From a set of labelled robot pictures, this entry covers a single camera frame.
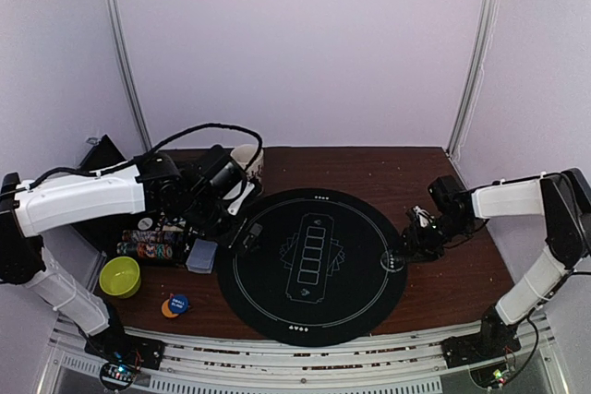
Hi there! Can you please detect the blue small blind button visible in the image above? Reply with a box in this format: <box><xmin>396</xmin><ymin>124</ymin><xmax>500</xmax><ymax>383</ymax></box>
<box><xmin>168</xmin><ymin>294</ymin><xmax>189</xmax><ymax>315</ymax></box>

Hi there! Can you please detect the orange big blind button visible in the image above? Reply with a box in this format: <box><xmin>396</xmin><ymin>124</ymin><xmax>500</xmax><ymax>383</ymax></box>
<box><xmin>161</xmin><ymin>300</ymin><xmax>178</xmax><ymax>318</ymax></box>

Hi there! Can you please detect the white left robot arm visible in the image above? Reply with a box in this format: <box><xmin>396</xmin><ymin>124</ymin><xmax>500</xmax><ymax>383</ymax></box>
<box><xmin>1</xmin><ymin>145</ymin><xmax>261</xmax><ymax>361</ymax></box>

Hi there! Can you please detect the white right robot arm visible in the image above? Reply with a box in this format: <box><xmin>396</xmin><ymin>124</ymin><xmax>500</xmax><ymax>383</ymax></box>
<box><xmin>395</xmin><ymin>168</ymin><xmax>590</xmax><ymax>359</ymax></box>

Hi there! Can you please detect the clear dealer button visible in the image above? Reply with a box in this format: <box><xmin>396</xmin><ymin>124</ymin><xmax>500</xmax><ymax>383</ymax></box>
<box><xmin>380</xmin><ymin>251</ymin><xmax>405</xmax><ymax>273</ymax></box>

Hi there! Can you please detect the white floral mug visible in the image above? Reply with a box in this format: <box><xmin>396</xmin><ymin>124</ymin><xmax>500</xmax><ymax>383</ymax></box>
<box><xmin>230</xmin><ymin>144</ymin><xmax>264</xmax><ymax>183</ymax></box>

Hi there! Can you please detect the blue playing card deck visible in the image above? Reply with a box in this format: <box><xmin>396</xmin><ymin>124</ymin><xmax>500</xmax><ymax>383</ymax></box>
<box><xmin>186</xmin><ymin>239</ymin><xmax>218</xmax><ymax>274</ymax></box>

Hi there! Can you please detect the black poker chip case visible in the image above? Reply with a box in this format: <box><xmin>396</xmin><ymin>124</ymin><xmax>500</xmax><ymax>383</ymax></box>
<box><xmin>73</xmin><ymin>134</ymin><xmax>195</xmax><ymax>270</ymax></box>

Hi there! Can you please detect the round black poker mat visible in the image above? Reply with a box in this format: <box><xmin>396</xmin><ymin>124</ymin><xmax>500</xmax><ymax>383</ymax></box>
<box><xmin>216</xmin><ymin>188</ymin><xmax>408</xmax><ymax>347</ymax></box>

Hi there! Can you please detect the lime green bowl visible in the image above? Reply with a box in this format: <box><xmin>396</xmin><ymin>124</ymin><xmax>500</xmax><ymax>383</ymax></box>
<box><xmin>99</xmin><ymin>257</ymin><xmax>141</xmax><ymax>299</ymax></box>

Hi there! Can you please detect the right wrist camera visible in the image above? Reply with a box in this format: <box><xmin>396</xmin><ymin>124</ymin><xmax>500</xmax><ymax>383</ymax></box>
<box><xmin>411</xmin><ymin>206</ymin><xmax>435</xmax><ymax>227</ymax></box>

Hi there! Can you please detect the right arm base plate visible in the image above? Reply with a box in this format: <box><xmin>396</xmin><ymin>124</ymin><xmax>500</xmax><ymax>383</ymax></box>
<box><xmin>440</xmin><ymin>333</ymin><xmax>522</xmax><ymax>368</ymax></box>

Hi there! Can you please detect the aluminium front rail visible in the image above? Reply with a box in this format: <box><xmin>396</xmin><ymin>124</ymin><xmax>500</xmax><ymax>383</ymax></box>
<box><xmin>45</xmin><ymin>315</ymin><xmax>564</xmax><ymax>394</ymax></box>

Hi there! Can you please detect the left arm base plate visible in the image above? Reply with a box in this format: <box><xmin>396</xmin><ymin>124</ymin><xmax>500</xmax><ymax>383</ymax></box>
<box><xmin>84</xmin><ymin>336</ymin><xmax>165</xmax><ymax>370</ymax></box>

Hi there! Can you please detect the left aluminium frame post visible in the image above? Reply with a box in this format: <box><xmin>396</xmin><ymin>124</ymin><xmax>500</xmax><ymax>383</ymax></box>
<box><xmin>104</xmin><ymin>0</ymin><xmax>152</xmax><ymax>150</ymax></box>

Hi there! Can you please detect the aluminium frame post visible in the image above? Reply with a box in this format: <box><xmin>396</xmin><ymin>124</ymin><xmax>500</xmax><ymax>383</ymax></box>
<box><xmin>104</xmin><ymin>0</ymin><xmax>152</xmax><ymax>150</ymax></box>
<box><xmin>446</xmin><ymin>0</ymin><xmax>499</xmax><ymax>161</ymax></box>

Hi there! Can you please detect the right aluminium frame post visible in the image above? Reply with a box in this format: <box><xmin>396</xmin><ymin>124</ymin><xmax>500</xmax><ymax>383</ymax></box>
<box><xmin>446</xmin><ymin>0</ymin><xmax>499</xmax><ymax>161</ymax></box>

